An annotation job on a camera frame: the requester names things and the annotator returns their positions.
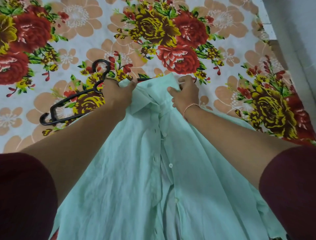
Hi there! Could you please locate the black plastic clothes hanger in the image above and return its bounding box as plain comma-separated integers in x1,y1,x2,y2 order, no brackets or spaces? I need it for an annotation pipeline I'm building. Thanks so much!
39,80,105,126

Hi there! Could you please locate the person's right hand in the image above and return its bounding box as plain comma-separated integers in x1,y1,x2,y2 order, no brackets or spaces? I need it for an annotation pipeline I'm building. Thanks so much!
167,75,200,115

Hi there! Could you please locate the orange wrist thread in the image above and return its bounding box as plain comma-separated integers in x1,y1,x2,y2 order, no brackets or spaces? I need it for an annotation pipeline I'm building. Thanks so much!
183,103,201,120

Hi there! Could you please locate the floral print bedsheet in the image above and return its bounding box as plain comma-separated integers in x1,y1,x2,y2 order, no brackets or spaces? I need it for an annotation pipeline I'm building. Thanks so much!
0,0,316,240

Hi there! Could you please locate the mint green button shirt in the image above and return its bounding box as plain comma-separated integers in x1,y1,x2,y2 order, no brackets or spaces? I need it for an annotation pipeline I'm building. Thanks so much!
51,72,288,240

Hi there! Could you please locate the person's left forearm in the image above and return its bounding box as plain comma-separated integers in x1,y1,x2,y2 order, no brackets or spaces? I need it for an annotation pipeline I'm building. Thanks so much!
21,100,128,206

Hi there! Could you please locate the person's left hand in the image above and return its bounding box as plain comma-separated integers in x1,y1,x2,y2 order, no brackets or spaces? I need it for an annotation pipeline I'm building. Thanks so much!
102,78,138,111

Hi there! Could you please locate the maroon short sleeve top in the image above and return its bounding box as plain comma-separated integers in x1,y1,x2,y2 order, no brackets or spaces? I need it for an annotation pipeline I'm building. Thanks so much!
0,145,316,240

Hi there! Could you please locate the white mattress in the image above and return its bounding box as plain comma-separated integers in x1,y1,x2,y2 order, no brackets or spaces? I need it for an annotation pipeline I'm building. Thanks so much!
252,0,277,40

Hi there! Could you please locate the person's right forearm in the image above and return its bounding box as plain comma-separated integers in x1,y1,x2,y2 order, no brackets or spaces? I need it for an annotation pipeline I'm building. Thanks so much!
183,105,300,190

